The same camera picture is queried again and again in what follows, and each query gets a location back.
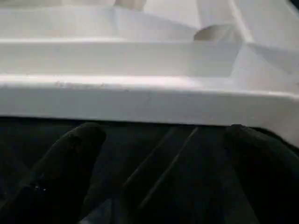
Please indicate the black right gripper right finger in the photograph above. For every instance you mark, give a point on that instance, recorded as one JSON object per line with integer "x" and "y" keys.
{"x": 268, "y": 177}

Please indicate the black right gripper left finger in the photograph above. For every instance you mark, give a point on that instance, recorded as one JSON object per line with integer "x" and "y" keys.
{"x": 53, "y": 177}

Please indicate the white plastic table top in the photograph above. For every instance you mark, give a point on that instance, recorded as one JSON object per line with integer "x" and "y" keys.
{"x": 140, "y": 70}

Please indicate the black work mat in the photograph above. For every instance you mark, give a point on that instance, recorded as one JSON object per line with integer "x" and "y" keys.
{"x": 163, "y": 175}

